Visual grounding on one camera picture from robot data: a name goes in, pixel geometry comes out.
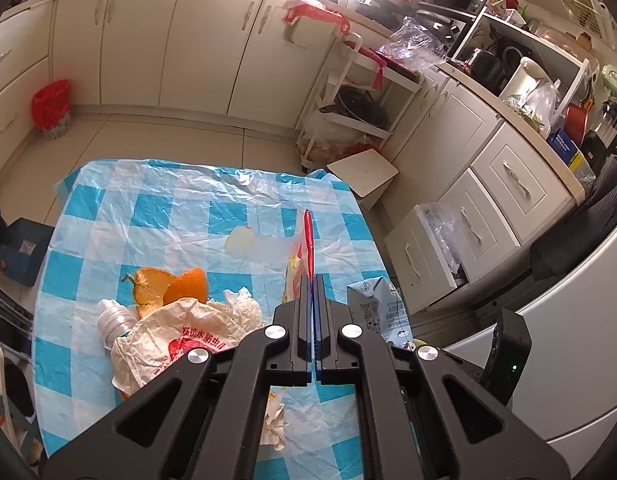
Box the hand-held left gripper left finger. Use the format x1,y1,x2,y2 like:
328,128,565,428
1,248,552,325
43,275,316,480

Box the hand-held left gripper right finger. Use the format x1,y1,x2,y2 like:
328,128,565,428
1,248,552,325
315,275,573,480

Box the red-edged clear plastic bag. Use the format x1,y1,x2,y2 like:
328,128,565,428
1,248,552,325
284,208,317,307

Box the orange peel with stem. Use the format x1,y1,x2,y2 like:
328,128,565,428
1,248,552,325
121,267,210,319

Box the red-lined trash bin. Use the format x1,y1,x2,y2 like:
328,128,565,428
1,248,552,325
31,79,73,141

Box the white and blue milk carton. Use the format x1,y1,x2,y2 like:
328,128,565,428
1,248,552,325
347,277,415,351

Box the white crumpled tissue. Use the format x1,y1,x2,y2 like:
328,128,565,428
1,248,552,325
222,287,264,332
260,389,288,452

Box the white appliance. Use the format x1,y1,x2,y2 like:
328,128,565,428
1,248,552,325
440,220,617,444

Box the crumpled red-printed paper bag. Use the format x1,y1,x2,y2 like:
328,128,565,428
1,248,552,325
111,297,263,404

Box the clear plastic bags in drawer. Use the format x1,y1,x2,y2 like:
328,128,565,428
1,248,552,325
417,202,465,273

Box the white square stool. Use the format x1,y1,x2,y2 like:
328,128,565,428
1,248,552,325
327,148,401,211

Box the blue checkered plastic tablecloth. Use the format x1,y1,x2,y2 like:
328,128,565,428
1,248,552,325
31,158,415,480

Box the plastic bag of food scraps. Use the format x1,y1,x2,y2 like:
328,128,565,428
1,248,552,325
295,111,385,171

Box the white cabinet with drawers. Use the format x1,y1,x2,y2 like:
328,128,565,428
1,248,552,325
379,66,589,312

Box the blue box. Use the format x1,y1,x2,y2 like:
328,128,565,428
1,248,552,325
545,128,585,167

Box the black wok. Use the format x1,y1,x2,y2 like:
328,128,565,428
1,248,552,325
320,85,390,129

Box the black blender jug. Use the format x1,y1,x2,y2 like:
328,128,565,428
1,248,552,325
581,99,617,172

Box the clear bag of vegetables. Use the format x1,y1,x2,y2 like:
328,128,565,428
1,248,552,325
507,79,563,137

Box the white rolling rack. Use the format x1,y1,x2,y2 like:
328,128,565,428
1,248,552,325
297,32,425,172

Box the white electric kettle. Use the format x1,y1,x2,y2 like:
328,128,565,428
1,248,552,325
499,56,550,107

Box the black pot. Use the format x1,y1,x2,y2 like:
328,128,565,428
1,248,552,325
467,47,508,94

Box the crumpled clear plastic bag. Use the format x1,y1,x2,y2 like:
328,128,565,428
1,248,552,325
378,15,450,73

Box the blue dustpan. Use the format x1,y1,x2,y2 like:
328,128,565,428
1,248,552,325
0,216,55,289

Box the black cloth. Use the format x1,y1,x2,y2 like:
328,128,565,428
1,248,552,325
3,360,35,419

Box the white countertop shelf unit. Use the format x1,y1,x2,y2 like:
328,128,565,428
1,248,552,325
446,6,603,127

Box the red plastic bag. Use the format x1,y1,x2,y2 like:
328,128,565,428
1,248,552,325
282,0,353,37

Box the pale plastic chair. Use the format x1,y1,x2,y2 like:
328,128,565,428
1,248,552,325
0,337,45,466

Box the cream base cabinet run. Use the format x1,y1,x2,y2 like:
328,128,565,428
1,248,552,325
0,0,362,133

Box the black gas stove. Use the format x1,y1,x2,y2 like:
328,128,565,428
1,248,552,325
415,2,478,45

